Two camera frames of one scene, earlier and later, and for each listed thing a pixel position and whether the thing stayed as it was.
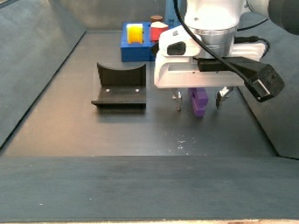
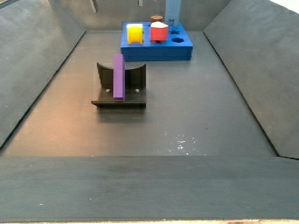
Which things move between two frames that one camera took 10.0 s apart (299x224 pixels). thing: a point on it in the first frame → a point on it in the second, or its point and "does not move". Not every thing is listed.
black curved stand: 123,87 does not move
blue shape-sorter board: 137,52 does not move
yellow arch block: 135,32 does not move
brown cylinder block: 155,18 does not move
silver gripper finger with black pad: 177,97 → 93,6
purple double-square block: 199,100 → 117,76
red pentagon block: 156,28 does not move
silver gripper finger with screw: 223,93 → 140,3
